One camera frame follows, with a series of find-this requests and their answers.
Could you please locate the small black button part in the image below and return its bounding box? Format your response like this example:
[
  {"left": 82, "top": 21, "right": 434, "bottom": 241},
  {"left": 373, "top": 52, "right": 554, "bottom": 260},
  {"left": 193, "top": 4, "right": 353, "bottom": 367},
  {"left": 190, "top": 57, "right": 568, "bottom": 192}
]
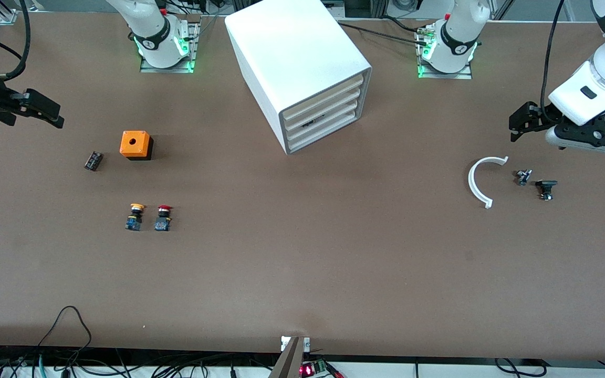
[{"left": 535, "top": 180, "right": 558, "bottom": 201}]

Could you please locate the yellow push button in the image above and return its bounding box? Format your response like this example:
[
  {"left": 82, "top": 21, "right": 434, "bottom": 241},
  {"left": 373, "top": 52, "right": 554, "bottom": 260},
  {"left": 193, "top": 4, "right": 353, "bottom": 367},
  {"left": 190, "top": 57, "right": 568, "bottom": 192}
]
[{"left": 126, "top": 203, "right": 145, "bottom": 232}]

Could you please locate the red push button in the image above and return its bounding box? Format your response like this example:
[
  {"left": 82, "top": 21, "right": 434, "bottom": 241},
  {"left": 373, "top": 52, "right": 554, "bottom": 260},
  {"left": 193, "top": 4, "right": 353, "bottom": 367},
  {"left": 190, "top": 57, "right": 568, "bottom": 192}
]
[{"left": 154, "top": 205, "right": 173, "bottom": 232}]

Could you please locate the white curved plastic arc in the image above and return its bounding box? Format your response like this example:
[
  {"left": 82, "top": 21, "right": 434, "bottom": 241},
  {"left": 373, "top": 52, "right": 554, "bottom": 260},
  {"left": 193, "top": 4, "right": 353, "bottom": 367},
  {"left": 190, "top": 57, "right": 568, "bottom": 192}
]
[{"left": 468, "top": 156, "right": 509, "bottom": 209}]

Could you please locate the circuit board with red light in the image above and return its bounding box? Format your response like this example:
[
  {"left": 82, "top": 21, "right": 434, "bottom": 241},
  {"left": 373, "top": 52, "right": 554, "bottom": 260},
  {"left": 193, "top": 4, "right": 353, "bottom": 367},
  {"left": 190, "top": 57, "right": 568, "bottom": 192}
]
[{"left": 300, "top": 359, "right": 330, "bottom": 377}]

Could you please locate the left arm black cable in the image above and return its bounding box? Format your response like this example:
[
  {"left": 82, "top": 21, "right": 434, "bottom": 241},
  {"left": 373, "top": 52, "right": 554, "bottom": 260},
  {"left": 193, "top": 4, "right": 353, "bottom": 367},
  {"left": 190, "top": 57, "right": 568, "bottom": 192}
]
[{"left": 540, "top": 0, "right": 567, "bottom": 122}]

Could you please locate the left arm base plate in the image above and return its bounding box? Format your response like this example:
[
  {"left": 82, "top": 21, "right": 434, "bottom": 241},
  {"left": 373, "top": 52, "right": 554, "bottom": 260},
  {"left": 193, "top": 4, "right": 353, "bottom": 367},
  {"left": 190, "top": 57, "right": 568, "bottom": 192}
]
[{"left": 416, "top": 24, "right": 474, "bottom": 80}]

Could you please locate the orange button enclosure box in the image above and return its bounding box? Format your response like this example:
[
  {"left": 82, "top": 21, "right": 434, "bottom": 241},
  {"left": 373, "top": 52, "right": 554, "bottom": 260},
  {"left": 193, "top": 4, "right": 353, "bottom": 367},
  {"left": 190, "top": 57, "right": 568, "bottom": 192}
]
[{"left": 120, "top": 131, "right": 154, "bottom": 161}]

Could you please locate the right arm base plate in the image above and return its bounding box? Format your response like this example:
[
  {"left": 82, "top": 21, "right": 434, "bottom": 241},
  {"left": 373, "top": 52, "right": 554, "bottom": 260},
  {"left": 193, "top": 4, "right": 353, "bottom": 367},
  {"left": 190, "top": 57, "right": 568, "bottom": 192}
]
[{"left": 140, "top": 21, "right": 201, "bottom": 74}]

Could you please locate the black table cable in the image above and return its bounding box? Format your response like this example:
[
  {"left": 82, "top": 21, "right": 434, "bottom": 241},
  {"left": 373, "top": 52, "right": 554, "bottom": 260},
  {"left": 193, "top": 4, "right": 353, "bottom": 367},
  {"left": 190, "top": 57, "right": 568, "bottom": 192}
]
[{"left": 337, "top": 16, "right": 432, "bottom": 47}]

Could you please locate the black looped cable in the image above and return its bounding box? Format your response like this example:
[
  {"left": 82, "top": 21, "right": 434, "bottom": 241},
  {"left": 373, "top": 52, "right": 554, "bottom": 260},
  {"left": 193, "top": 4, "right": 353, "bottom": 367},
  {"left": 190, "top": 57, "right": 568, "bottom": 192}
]
[{"left": 37, "top": 306, "right": 93, "bottom": 363}]

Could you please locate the small metal bracket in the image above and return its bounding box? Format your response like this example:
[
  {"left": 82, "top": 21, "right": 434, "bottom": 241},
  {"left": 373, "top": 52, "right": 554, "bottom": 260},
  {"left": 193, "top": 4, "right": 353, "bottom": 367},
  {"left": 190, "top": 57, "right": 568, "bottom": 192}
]
[{"left": 280, "top": 336, "right": 311, "bottom": 352}]

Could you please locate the grey metal camera beam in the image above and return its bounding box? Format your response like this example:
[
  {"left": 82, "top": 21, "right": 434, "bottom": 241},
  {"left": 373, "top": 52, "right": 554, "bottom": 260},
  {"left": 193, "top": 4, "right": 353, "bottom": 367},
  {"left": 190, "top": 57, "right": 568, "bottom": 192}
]
[{"left": 268, "top": 338, "right": 305, "bottom": 378}]

